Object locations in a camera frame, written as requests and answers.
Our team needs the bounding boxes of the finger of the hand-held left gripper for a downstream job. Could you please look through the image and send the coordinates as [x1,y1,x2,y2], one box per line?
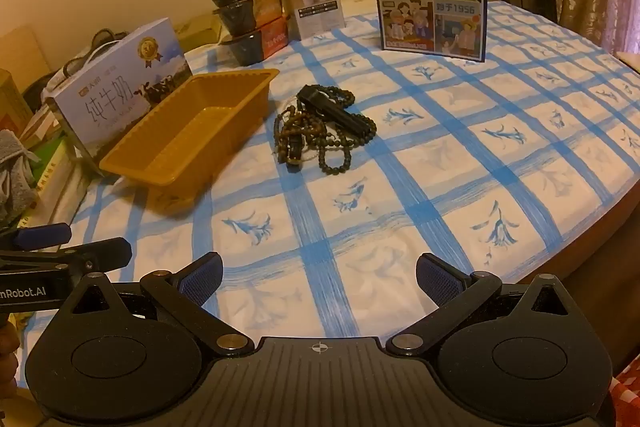
[0,223,72,253]
[0,237,133,293]

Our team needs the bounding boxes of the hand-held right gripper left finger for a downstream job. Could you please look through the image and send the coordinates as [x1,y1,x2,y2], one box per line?
[60,252,249,358]

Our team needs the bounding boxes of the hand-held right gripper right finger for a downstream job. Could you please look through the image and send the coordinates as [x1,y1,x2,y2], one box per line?
[387,253,581,357]

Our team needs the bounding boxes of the yellow plastic tray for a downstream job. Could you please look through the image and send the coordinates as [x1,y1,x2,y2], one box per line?
[99,68,281,214]

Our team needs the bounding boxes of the long dark bead necklace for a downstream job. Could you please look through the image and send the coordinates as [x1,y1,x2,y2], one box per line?
[300,87,378,175]

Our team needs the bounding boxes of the brown bead string black tassel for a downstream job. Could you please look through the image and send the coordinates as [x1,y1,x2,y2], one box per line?
[274,86,363,168]

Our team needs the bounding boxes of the person's left hand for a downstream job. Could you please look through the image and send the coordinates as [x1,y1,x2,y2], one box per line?
[0,323,21,402]

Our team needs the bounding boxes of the grey towel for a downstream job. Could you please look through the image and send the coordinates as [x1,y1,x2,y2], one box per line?
[0,129,38,228]

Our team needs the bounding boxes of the green rice pack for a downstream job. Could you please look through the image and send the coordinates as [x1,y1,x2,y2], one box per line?
[20,137,96,228]

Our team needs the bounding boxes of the stack of books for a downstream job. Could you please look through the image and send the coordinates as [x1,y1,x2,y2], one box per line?
[22,104,63,142]

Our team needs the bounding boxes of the brown cardboard box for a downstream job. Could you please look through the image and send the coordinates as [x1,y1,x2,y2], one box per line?
[0,69,33,138]

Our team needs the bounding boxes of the light blue milk carton box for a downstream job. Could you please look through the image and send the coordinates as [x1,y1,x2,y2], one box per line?
[44,18,193,158]

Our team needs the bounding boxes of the light wooden board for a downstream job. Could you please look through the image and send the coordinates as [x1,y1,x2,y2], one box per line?
[0,24,53,92]

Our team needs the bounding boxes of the red checked cloth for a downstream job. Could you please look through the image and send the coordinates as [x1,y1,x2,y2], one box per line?
[612,364,640,427]

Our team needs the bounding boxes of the black bowl red sleeve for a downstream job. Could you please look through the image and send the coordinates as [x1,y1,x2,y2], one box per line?
[220,17,291,66]

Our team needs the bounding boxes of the flat beige cardboard box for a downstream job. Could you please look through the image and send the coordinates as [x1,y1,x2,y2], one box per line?
[175,12,223,50]

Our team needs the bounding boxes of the black bowl yellow sleeve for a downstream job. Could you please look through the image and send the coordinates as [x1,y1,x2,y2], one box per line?
[212,0,283,35]

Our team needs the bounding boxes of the small white product box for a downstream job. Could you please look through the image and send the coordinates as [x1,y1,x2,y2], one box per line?
[276,0,347,40]

